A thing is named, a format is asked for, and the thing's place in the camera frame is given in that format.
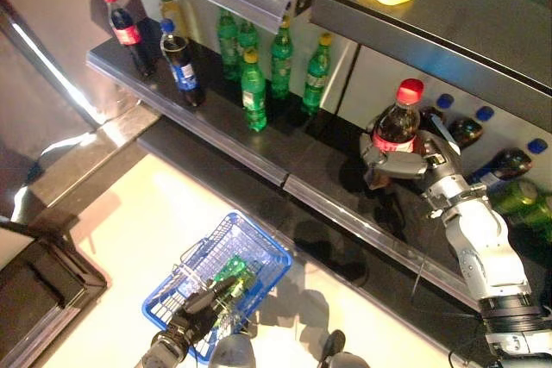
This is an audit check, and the small yellow tea bottle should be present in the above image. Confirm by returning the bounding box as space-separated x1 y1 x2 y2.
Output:
155 0 191 40

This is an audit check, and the cola bottle red label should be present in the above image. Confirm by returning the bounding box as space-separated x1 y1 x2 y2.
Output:
101 0 157 78
368 78 426 190

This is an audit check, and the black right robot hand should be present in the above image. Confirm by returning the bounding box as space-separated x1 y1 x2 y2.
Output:
360 119 465 193

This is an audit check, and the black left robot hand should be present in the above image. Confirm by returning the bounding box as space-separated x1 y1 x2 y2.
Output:
170 277 236 352

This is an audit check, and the dark brown plinth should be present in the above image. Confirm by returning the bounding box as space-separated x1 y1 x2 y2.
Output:
0 103 160 231

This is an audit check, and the blue plastic shopping basket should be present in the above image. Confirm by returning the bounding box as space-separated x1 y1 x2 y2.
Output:
141 210 294 365

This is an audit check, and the dark metal pole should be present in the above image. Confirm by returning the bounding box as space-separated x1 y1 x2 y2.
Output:
0 0 103 128

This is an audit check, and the black right robot foot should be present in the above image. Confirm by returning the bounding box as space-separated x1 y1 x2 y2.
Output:
321 328 348 363

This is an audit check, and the green soda bottle yellow cap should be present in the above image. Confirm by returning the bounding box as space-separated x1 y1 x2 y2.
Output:
300 33 334 117
238 19 260 53
240 49 268 132
216 8 242 81
213 254 249 287
270 16 294 101

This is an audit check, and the silver left robot leg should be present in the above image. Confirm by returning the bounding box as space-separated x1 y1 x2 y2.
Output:
208 333 258 368

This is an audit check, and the white shelf end panel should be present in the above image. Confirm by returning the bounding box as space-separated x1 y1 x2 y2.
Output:
0 223 35 272

